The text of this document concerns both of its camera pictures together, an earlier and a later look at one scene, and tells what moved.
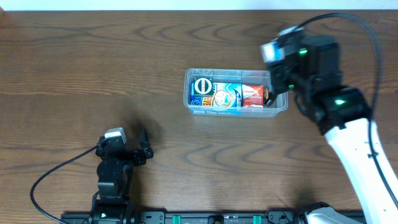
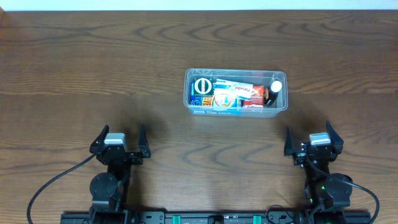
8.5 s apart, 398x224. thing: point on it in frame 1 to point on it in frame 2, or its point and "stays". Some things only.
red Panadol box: [252, 96] stays
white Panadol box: [270, 52] to [224, 89]
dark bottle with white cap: [268, 96] stays
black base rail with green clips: [199, 217] stays
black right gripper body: [278, 81] to [315, 155]
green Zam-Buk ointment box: [203, 86] stays
